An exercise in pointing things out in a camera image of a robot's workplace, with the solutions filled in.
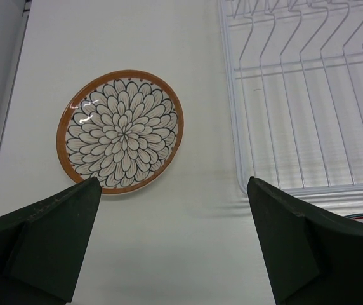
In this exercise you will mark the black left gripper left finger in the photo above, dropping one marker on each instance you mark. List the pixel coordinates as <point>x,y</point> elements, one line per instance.
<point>42,245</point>

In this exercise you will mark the white wire dish rack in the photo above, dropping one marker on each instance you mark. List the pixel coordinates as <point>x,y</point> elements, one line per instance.
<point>295,90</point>

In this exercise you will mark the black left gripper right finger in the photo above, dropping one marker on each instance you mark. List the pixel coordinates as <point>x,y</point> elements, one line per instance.
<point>312,256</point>

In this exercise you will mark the orange rimmed floral plate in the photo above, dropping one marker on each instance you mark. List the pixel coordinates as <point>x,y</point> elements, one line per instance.
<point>123,128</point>

